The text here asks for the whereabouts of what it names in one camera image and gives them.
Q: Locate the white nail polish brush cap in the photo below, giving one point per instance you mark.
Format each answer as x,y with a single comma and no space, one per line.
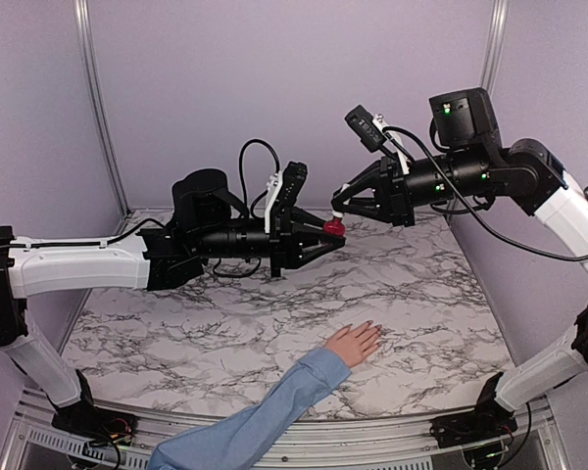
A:
340,199

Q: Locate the red nail polish bottle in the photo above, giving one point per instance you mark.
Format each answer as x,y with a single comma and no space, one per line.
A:
335,227

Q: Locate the blue sleeved forearm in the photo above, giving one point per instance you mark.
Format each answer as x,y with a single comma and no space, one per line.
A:
241,440

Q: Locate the left aluminium frame post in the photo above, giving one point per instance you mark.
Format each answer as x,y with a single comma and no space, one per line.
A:
94,90

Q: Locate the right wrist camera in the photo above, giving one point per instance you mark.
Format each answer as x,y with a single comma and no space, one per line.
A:
370,129

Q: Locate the right aluminium frame post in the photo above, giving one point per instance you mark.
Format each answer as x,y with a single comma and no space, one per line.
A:
494,45

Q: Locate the aluminium frame post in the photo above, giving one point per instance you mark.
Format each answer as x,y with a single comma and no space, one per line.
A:
94,90
494,45

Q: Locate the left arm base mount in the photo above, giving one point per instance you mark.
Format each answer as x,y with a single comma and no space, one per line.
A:
104,426

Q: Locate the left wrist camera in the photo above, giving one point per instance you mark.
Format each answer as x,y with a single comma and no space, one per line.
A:
283,190

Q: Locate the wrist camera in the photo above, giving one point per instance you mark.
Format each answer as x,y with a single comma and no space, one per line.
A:
370,129
283,190

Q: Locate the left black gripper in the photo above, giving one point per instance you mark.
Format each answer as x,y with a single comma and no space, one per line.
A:
288,246

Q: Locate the mannequin hand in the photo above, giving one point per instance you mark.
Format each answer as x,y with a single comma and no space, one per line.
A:
354,345

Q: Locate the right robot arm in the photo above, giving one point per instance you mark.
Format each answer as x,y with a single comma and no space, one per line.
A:
466,158

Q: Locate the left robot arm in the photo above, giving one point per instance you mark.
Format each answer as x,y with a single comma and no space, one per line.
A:
208,222

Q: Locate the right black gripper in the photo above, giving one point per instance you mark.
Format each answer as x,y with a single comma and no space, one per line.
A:
391,170

